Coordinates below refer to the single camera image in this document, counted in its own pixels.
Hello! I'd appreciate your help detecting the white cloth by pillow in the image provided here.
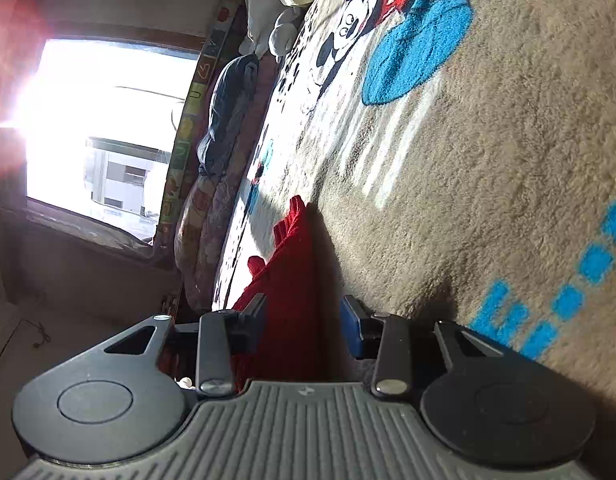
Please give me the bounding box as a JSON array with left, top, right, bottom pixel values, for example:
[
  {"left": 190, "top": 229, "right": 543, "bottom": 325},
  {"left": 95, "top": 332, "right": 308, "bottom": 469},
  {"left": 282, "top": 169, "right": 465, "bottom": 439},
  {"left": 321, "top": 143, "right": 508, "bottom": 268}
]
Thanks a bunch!
[{"left": 238, "top": 0, "right": 285, "bottom": 58}]

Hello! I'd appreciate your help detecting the Mickey Mouse bed blanket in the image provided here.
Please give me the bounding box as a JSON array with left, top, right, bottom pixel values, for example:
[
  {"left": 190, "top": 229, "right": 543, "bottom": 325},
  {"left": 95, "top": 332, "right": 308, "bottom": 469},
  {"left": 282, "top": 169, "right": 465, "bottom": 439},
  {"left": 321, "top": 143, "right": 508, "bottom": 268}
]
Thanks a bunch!
[{"left": 213, "top": 0, "right": 616, "bottom": 479}]

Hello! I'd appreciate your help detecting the small grey plush toy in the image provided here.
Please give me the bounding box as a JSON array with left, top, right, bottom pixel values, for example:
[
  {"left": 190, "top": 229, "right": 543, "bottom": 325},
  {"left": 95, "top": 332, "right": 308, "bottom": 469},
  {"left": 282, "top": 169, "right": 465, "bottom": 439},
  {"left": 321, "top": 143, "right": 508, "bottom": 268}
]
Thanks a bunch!
[{"left": 269, "top": 6, "right": 303, "bottom": 61}]

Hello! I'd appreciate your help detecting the red knitted sweater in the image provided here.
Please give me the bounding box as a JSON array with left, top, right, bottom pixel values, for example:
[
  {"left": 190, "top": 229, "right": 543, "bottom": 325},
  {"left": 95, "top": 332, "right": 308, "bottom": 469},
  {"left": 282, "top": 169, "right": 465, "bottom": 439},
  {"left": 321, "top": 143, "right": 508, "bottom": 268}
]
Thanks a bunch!
[{"left": 233, "top": 195, "right": 320, "bottom": 388}]

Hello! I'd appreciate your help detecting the floral folded mattress pad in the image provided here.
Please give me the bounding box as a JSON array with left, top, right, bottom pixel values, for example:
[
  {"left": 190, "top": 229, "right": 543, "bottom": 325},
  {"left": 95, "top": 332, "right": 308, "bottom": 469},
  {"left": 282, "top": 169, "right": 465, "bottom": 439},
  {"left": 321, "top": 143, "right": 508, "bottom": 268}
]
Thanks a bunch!
[{"left": 174, "top": 54, "right": 277, "bottom": 313}]

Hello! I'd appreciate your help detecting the dark blue folded garment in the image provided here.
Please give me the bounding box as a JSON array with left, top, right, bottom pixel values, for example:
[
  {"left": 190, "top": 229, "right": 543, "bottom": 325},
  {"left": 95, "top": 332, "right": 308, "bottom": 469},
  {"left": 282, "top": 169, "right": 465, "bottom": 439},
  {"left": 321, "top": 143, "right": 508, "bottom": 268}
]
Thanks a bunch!
[{"left": 197, "top": 54, "right": 259, "bottom": 178}]

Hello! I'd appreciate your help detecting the window with frame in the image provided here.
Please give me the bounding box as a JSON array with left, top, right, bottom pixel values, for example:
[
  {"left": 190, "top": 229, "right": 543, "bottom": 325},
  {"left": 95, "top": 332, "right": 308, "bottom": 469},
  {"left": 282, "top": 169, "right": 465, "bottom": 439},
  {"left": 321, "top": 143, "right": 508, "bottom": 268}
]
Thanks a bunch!
[{"left": 0, "top": 26, "right": 201, "bottom": 266}]

